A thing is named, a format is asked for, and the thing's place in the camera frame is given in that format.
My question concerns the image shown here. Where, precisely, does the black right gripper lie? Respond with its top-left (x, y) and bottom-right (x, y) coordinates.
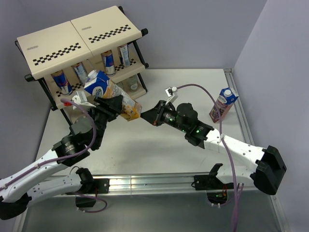
top-left (139, 100), bottom-right (188, 133)

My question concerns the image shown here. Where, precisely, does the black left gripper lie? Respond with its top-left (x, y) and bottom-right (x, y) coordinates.
top-left (83, 94), bottom-right (123, 148)

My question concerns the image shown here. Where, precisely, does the glass bottle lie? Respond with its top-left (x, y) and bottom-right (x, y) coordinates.
top-left (117, 82), bottom-right (125, 90)
top-left (127, 74), bottom-right (138, 92)

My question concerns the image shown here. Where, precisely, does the pineapple juice carton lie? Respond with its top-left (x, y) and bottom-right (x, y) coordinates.
top-left (84, 70), bottom-right (142, 121)

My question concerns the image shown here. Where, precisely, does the energy drink can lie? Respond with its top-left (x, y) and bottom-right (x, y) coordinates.
top-left (100, 50), bottom-right (115, 76)
top-left (71, 62), bottom-right (88, 86)
top-left (51, 70), bottom-right (73, 95)
top-left (117, 44), bottom-right (131, 67)

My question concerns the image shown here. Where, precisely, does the red grape juice carton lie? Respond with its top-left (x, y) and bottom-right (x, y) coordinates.
top-left (209, 87), bottom-right (239, 123)

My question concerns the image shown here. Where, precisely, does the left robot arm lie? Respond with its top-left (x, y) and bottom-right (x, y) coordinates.
top-left (0, 95), bottom-right (123, 220)

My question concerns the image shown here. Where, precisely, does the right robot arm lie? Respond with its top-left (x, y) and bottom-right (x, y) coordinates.
top-left (141, 100), bottom-right (287, 195)

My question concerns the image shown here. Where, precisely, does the beige three-tier shelf rack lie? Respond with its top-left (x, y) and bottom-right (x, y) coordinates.
top-left (15, 6), bottom-right (149, 123)

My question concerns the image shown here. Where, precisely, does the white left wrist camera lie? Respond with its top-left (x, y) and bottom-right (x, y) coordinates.
top-left (60, 91), bottom-right (96, 111)

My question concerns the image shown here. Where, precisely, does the aluminium rail frame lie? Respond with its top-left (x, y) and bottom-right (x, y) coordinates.
top-left (12, 69), bottom-right (291, 232)

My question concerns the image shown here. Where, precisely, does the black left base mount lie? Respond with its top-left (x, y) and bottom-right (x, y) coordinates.
top-left (65, 178), bottom-right (110, 213)

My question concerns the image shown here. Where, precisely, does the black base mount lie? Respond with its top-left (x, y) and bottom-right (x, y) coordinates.
top-left (65, 178), bottom-right (110, 213)
top-left (191, 174), bottom-right (234, 207)

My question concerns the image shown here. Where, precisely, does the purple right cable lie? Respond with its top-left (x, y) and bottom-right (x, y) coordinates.
top-left (172, 84), bottom-right (244, 232)

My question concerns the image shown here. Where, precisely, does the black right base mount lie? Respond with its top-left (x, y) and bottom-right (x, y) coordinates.
top-left (191, 174), bottom-right (234, 207)

